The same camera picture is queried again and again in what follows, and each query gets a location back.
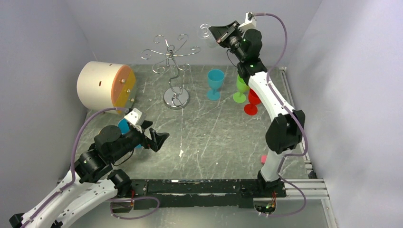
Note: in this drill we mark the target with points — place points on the red plastic wine glass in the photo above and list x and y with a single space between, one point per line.
254 100

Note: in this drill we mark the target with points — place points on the clear wine glass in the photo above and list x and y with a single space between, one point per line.
205 34

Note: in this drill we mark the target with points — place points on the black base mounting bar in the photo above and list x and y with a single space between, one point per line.
239 193

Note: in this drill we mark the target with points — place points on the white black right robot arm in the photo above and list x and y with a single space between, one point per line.
285 130

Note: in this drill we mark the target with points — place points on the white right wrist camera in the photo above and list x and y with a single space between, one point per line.
248 20

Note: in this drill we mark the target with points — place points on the blue plastic wine glass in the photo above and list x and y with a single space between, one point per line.
124 127

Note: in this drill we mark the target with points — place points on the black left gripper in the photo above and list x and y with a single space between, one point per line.
158 138

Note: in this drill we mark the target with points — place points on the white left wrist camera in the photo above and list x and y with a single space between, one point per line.
135 118

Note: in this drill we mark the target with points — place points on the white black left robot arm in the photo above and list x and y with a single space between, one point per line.
92 179

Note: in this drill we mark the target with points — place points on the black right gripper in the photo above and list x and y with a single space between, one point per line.
222 33

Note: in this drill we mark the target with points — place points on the aluminium extrusion rail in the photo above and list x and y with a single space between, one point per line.
313 189

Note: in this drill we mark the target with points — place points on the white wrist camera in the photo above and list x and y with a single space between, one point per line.
248 20
135 118

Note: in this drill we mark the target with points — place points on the round cream drawer box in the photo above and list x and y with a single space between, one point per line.
102 85

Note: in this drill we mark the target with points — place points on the chrome wire wine glass rack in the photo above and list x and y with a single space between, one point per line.
176 97

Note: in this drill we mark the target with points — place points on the pink foam cube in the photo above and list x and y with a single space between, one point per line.
263 159

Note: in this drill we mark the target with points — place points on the light blue plastic goblet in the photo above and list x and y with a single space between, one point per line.
215 82

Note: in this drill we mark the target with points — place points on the green plastic wine glass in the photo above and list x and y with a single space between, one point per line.
242 88

